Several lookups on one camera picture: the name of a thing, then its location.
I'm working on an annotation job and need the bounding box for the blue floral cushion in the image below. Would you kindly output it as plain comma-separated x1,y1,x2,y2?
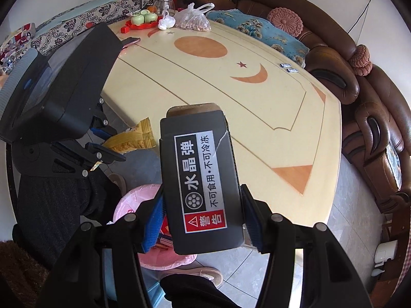
205,9,310,69

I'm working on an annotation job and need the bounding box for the brown leather sofa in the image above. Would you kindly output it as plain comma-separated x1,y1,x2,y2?
176,0,360,105

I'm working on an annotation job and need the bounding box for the floral patterned cushion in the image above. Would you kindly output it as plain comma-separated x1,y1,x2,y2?
30,0,174,56

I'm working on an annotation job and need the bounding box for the brown fuzzy cloth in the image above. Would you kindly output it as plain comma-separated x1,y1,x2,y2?
0,240,49,308

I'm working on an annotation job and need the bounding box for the blue plastic bin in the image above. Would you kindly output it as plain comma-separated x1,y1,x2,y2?
103,263,169,308

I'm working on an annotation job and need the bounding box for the clear bag of nuts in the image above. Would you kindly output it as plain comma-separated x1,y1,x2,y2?
175,3,215,33

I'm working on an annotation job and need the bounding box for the pink phone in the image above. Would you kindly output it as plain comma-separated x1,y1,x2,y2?
120,37,141,50

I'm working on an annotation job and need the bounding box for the small white plastic bag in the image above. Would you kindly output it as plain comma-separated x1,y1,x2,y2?
157,9,176,31

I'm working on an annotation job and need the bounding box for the black cable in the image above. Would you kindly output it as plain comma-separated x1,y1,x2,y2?
348,0,378,36

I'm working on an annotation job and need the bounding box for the light blue mat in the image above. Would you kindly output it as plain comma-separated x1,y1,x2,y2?
35,0,142,34

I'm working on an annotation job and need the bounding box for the yellow snack packet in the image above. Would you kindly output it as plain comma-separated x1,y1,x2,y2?
103,118,158,155

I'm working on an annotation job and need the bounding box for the red tray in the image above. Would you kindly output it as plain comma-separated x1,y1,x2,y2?
120,17,159,35

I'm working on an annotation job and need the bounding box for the person's shoe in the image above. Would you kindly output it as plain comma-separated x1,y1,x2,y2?
107,173,127,196
162,266,223,289

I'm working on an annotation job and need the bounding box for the person's right shoe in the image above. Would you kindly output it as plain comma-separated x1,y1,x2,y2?
162,266,223,289

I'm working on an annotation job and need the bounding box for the black cardboard box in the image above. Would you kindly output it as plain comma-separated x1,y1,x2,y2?
160,103,248,255

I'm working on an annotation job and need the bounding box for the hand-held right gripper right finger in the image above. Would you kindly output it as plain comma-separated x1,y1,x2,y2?
239,184,350,308

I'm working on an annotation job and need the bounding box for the person's left shoe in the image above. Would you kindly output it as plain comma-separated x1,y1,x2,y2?
107,173,127,196

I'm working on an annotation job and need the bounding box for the bin with pink bag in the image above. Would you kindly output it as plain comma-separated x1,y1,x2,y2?
112,184,198,270

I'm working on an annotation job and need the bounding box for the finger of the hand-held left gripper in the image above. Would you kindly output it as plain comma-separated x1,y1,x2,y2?
13,138,126,178
87,96,119,142

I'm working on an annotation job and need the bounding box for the blue patterned seat cushion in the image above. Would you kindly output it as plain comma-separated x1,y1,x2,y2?
387,144,403,193

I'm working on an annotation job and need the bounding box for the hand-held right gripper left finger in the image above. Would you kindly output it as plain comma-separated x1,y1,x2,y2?
35,188,166,308

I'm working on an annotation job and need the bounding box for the wooden side table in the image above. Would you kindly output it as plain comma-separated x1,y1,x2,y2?
369,212,408,299

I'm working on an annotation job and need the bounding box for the round pink crocheted cushion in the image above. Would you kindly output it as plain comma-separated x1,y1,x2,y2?
267,6,304,37
350,44,373,77

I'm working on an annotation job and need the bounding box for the brown leather armchair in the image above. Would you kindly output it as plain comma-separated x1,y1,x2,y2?
340,64,411,214

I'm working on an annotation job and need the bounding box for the cream oval coffee table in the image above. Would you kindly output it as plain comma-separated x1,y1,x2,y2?
99,19,342,257

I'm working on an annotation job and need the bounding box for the glass kettle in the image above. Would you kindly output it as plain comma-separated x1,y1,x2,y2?
159,0,175,16

